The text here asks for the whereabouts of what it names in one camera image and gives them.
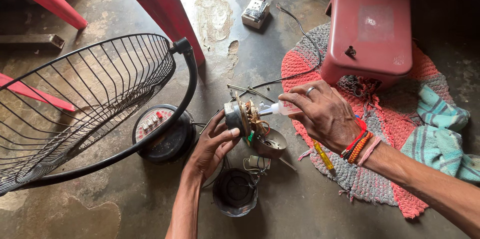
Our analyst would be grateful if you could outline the person's left hand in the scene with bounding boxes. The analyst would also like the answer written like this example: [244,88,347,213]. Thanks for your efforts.
[184,109,242,184]

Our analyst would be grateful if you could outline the person's right hand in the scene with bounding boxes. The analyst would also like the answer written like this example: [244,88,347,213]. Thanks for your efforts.
[278,80,363,156]

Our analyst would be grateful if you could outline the white plastic oil bottle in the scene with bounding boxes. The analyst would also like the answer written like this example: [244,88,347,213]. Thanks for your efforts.
[258,101,303,116]

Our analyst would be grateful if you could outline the fan motor with copper winding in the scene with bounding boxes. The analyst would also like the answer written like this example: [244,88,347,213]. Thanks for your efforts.
[223,94,288,159]

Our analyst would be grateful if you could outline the black fan base with buttons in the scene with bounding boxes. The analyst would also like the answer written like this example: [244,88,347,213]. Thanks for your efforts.
[131,104,197,165]

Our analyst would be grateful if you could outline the black motor cover cup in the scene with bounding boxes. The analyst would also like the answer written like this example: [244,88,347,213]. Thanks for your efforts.
[212,167,259,218]

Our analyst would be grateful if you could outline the white fan capacitor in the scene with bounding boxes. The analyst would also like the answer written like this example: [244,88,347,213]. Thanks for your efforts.
[243,155,271,174]

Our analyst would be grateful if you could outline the metal motor shaft rod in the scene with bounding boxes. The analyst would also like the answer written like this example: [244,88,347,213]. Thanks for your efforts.
[278,157,298,172]

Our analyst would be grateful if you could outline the red and grey woven rug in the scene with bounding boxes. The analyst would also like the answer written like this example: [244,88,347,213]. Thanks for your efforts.
[281,23,457,219]

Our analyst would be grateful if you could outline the long metal screw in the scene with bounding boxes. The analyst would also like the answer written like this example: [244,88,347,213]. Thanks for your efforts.
[226,83,259,94]
[247,86,277,104]

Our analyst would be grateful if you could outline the maroon plastic stool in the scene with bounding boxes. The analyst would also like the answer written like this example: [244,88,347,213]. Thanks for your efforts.
[319,0,413,90]

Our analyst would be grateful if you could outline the teal striped cloth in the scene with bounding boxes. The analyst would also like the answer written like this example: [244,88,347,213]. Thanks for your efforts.
[400,84,480,184]

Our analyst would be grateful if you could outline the red plastic fan blade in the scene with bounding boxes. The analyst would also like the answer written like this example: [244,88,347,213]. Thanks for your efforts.
[0,72,76,112]

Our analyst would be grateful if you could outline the grey metal bar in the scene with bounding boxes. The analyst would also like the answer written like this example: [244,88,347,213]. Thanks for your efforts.
[0,34,65,50]

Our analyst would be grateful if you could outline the yellow handled screwdriver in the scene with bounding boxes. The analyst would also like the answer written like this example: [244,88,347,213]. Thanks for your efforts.
[311,139,335,171]

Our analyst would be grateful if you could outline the red and orange thread bracelets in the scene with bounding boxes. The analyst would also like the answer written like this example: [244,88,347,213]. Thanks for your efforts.
[340,116,382,167]

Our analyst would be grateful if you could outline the black power cable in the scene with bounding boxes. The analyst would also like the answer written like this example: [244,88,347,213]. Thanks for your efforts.
[198,3,322,135]

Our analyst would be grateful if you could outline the white electrical switch box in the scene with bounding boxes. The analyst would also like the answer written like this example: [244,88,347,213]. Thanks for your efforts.
[241,0,271,29]

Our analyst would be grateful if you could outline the black wire fan guard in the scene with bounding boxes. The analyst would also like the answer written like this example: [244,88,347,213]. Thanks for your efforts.
[0,33,177,197]

